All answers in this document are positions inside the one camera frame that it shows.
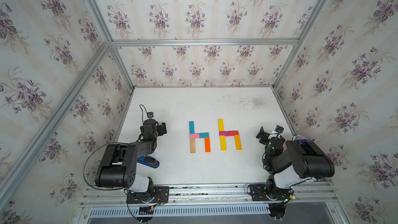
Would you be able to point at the red block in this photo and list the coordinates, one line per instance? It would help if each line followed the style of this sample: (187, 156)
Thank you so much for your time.
(233, 133)

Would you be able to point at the short teal block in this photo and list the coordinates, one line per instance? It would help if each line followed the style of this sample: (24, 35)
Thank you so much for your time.
(204, 135)

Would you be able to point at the pink block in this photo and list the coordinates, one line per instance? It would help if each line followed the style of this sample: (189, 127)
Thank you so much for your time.
(195, 136)

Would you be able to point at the blue stapler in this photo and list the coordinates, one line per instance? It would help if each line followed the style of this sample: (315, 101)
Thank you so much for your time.
(148, 161)

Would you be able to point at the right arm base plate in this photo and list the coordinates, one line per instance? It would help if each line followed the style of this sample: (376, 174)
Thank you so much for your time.
(261, 192)

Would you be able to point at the pink pen cup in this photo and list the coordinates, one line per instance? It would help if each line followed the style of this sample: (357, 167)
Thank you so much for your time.
(299, 138)

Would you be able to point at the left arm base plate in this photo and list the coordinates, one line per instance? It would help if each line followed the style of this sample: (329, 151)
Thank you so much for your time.
(159, 194)

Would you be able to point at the amber orange block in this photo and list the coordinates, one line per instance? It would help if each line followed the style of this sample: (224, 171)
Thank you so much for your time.
(237, 142)

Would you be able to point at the magenta block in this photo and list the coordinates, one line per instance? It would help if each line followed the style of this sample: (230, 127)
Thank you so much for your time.
(224, 133)

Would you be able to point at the long teal block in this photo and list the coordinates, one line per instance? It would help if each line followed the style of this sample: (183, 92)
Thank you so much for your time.
(191, 127)

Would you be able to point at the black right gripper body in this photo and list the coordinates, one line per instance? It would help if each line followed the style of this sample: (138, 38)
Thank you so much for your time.
(265, 139)

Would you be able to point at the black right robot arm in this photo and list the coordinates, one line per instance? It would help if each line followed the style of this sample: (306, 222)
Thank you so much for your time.
(291, 162)

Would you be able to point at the yellow block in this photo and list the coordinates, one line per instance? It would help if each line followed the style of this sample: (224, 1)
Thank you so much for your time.
(223, 143)
(220, 125)

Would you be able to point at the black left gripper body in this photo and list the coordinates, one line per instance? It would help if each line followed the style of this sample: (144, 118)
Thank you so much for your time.
(160, 131)

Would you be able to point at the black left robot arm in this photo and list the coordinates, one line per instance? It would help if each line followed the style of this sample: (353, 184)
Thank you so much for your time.
(118, 167)

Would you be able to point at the natural wood block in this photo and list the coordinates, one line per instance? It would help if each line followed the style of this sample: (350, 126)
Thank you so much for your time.
(192, 146)

